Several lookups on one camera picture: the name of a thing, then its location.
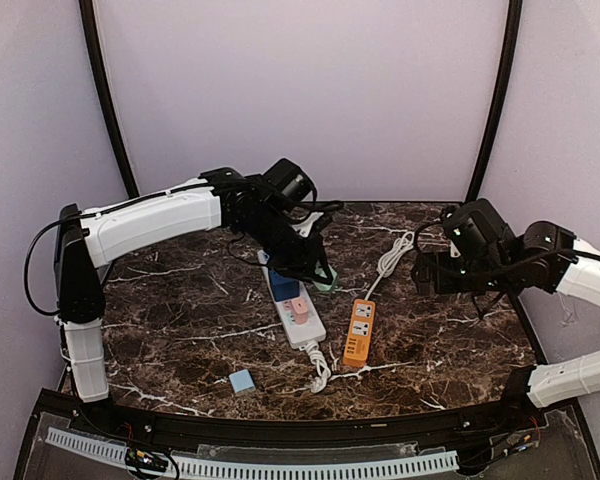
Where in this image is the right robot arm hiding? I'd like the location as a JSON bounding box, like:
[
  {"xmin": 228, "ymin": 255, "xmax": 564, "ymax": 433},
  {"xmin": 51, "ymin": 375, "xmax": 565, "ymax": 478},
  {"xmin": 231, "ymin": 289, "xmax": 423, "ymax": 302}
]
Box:
[{"xmin": 411, "ymin": 198, "xmax": 600, "ymax": 409}]

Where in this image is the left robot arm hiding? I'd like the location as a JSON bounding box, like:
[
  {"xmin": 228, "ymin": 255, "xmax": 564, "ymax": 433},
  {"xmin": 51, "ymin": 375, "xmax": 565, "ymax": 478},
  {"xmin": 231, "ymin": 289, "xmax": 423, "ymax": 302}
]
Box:
[{"xmin": 28, "ymin": 159, "xmax": 343, "ymax": 404}]

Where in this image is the light blue slotted cable duct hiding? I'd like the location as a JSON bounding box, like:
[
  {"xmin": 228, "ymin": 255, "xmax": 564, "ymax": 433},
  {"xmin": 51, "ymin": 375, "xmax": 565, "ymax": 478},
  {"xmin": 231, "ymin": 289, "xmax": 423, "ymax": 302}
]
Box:
[{"xmin": 45, "ymin": 427, "xmax": 459, "ymax": 480}]

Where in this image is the blue cube socket adapter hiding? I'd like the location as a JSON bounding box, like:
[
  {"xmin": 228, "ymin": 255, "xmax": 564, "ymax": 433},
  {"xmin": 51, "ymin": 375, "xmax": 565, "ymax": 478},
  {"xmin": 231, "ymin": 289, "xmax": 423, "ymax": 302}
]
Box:
[{"xmin": 268, "ymin": 270, "xmax": 300, "ymax": 302}]

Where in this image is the orange power strip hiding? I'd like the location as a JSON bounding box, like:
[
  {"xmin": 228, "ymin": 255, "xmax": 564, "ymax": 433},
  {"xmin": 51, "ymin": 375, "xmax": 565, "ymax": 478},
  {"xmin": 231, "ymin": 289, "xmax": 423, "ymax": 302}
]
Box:
[{"xmin": 342, "ymin": 299, "xmax": 376, "ymax": 368}]

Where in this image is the pink plug adapter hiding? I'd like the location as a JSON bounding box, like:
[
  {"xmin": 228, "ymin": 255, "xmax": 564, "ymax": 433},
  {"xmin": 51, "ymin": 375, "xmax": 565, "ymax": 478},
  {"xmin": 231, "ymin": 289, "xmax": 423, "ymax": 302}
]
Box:
[{"xmin": 289, "ymin": 297, "xmax": 310, "ymax": 325}]

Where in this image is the white power strip cable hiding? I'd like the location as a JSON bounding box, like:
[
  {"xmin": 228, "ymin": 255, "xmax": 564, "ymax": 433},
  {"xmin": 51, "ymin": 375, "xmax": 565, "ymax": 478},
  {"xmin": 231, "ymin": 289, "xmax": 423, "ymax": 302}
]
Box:
[{"xmin": 304, "ymin": 339, "xmax": 333, "ymax": 393}]

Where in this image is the white multicolour power strip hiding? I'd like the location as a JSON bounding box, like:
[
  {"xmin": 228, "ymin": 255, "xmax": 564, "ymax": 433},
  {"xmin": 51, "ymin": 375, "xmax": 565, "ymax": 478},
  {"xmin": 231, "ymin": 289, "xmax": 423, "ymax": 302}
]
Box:
[{"xmin": 257, "ymin": 250, "xmax": 326, "ymax": 349}]

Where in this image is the right black frame post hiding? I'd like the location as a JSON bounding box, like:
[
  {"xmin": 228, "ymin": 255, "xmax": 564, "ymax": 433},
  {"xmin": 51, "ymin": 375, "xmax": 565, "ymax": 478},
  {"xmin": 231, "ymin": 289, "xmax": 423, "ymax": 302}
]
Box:
[{"xmin": 464, "ymin": 0, "xmax": 523, "ymax": 203}]

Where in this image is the green plug adapter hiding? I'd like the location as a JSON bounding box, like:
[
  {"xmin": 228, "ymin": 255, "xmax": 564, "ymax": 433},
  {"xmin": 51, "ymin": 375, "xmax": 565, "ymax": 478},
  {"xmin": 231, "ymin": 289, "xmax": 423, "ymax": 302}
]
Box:
[{"xmin": 313, "ymin": 265, "xmax": 338, "ymax": 293}]

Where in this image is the left black frame post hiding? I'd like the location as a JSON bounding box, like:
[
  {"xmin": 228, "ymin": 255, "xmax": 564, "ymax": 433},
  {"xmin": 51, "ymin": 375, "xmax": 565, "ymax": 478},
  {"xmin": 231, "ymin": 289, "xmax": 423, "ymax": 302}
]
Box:
[{"xmin": 78, "ymin": 0, "xmax": 139, "ymax": 199}]

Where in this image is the light blue plug adapter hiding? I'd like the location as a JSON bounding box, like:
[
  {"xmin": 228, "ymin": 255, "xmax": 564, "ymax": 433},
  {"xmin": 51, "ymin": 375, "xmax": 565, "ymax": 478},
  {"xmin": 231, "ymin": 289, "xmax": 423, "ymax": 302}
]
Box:
[{"xmin": 229, "ymin": 369, "xmax": 256, "ymax": 396}]

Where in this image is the white orange strip cable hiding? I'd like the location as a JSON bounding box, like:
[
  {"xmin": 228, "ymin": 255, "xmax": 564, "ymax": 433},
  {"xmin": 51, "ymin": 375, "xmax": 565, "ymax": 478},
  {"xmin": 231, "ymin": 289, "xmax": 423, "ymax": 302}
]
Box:
[{"xmin": 364, "ymin": 230, "xmax": 417, "ymax": 302}]

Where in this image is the black frame post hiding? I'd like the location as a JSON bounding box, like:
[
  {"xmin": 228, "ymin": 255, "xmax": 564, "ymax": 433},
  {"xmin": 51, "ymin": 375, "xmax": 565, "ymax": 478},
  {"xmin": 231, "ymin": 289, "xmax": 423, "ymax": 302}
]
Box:
[
  {"xmin": 78, "ymin": 0, "xmax": 139, "ymax": 199},
  {"xmin": 464, "ymin": 0, "xmax": 523, "ymax": 203}
]

